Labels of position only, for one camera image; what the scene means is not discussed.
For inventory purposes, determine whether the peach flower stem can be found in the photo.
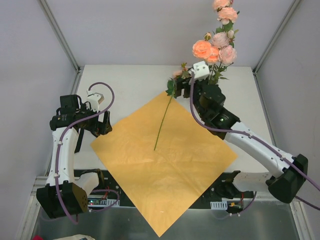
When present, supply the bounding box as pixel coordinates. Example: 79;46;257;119
153;62;190;151
191;31;221;85

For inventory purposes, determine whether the black ribbon gold lettering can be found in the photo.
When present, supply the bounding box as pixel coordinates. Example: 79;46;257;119
74;127;100;154

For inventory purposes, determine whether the pink flower stem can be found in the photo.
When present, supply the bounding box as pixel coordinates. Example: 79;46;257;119
212;0;240;48
207;30;237;84

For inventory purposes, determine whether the orange wrapping paper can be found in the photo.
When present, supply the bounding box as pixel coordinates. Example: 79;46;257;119
91;92;237;236

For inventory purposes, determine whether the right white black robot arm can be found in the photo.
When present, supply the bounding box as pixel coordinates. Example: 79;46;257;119
167;78;309;204

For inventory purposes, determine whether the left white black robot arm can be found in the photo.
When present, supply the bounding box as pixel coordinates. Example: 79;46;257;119
36;91;112;219

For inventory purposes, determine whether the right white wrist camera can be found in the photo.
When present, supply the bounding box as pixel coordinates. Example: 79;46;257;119
192;61;210;81

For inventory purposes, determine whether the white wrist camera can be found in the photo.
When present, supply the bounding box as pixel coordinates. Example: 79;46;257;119
85;90;105;113
192;61;210;81

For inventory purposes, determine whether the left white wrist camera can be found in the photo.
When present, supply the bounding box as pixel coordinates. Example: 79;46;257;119
85;90;105;113

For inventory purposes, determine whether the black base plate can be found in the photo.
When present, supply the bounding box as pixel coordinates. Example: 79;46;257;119
74;169;254;208

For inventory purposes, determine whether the aluminium frame rail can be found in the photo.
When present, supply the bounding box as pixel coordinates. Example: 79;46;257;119
32;174;302;201

